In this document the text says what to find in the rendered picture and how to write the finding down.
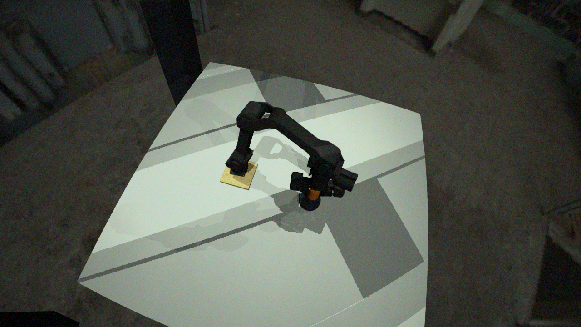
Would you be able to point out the orange tapered knob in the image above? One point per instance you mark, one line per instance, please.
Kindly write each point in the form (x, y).
(313, 195)

